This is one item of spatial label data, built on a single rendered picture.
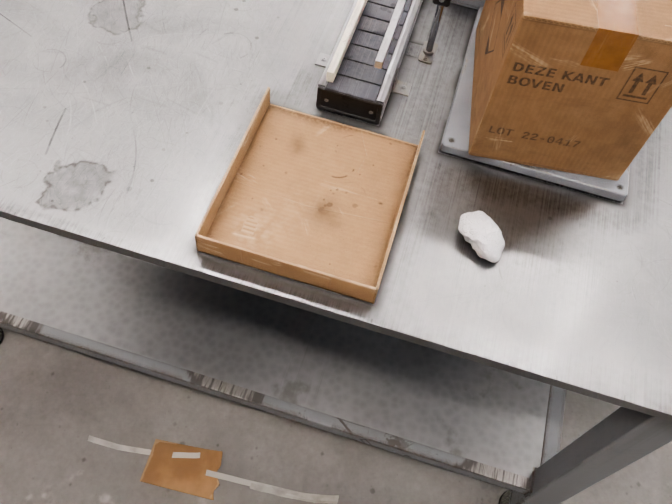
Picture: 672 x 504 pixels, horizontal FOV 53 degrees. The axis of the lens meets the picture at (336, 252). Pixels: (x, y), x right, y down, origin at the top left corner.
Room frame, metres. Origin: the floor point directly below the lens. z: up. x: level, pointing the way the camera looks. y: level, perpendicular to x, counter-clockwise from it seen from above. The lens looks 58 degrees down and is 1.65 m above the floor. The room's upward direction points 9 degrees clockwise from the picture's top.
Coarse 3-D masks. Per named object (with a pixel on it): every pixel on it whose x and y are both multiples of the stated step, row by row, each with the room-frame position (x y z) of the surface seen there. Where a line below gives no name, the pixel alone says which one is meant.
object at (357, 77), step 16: (368, 0) 1.01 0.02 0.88; (384, 0) 1.02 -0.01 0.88; (368, 16) 0.97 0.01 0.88; (384, 16) 0.97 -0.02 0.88; (368, 32) 0.93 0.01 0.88; (384, 32) 0.93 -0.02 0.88; (400, 32) 0.94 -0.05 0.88; (352, 48) 0.88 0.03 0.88; (368, 48) 0.89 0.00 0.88; (352, 64) 0.84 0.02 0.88; (368, 64) 0.85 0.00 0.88; (384, 64) 0.86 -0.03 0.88; (336, 80) 0.80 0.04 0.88; (352, 80) 0.81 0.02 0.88; (368, 80) 0.81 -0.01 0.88; (352, 96) 0.77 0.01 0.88; (368, 96) 0.78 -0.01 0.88
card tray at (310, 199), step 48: (240, 144) 0.65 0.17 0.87; (288, 144) 0.69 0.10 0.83; (336, 144) 0.71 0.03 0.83; (384, 144) 0.73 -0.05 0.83; (240, 192) 0.59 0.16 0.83; (288, 192) 0.60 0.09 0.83; (336, 192) 0.62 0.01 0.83; (384, 192) 0.63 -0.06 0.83; (240, 240) 0.50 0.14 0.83; (288, 240) 0.52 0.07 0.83; (336, 240) 0.53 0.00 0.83; (384, 240) 0.54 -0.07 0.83; (336, 288) 0.45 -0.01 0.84
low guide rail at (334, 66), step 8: (360, 0) 0.96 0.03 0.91; (360, 8) 0.94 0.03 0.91; (352, 16) 0.92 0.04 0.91; (360, 16) 0.94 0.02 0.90; (352, 24) 0.90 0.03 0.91; (344, 32) 0.88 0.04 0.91; (352, 32) 0.89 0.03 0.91; (344, 40) 0.86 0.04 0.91; (344, 48) 0.84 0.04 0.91; (336, 56) 0.82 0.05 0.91; (336, 64) 0.80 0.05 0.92; (328, 72) 0.78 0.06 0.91; (336, 72) 0.80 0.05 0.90; (328, 80) 0.78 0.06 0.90
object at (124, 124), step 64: (0, 0) 0.91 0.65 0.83; (64, 0) 0.94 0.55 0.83; (128, 0) 0.97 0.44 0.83; (192, 0) 0.99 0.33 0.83; (256, 0) 1.02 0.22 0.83; (320, 0) 1.05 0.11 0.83; (0, 64) 0.76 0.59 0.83; (64, 64) 0.79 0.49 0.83; (128, 64) 0.81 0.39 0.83; (192, 64) 0.83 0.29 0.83; (256, 64) 0.86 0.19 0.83; (448, 64) 0.94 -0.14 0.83; (0, 128) 0.63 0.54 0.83; (64, 128) 0.65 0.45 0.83; (128, 128) 0.67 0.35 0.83; (192, 128) 0.70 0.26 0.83; (384, 128) 0.76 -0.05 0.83; (0, 192) 0.52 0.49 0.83; (64, 192) 0.54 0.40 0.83; (128, 192) 0.56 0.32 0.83; (192, 192) 0.57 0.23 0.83; (448, 192) 0.65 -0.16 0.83; (512, 192) 0.67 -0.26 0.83; (576, 192) 0.70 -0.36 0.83; (640, 192) 0.72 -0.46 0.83; (192, 256) 0.47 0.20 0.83; (448, 256) 0.54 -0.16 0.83; (512, 256) 0.56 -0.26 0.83; (576, 256) 0.57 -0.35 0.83; (640, 256) 0.59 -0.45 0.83; (384, 320) 0.42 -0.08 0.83; (448, 320) 0.43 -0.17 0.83; (512, 320) 0.45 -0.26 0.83; (576, 320) 0.47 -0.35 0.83; (640, 320) 0.48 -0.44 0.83; (576, 384) 0.37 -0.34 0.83; (640, 384) 0.39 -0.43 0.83
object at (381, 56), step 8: (400, 0) 0.91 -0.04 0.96; (400, 8) 0.90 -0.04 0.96; (392, 16) 0.87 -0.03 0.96; (400, 16) 0.88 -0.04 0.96; (392, 24) 0.86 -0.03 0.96; (392, 32) 0.84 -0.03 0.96; (384, 40) 0.82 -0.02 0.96; (384, 48) 0.80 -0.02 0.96; (384, 56) 0.78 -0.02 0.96; (376, 64) 0.77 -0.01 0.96
